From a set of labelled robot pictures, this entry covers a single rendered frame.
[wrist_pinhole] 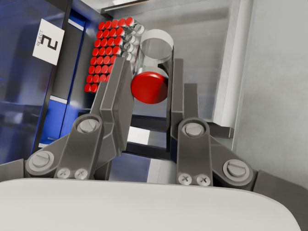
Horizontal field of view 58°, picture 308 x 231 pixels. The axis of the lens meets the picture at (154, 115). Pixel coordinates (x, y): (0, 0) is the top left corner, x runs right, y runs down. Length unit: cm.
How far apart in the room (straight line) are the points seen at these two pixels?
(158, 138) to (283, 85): 96
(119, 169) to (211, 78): 28
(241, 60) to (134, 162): 29
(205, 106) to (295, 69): 96
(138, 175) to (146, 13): 38
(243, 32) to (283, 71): 92
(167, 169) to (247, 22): 32
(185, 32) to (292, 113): 88
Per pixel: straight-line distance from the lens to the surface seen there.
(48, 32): 69
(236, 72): 53
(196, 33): 60
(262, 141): 140
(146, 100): 15
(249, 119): 143
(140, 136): 58
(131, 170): 60
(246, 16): 57
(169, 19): 66
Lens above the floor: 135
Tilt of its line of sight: 53 degrees down
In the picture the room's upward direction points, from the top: 70 degrees counter-clockwise
